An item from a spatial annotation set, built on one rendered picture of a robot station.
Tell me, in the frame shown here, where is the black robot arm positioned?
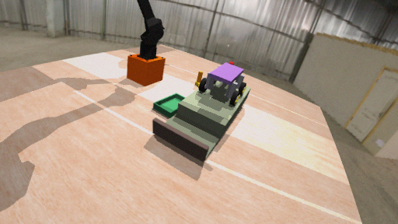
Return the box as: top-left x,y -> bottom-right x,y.
137,0 -> 165,60

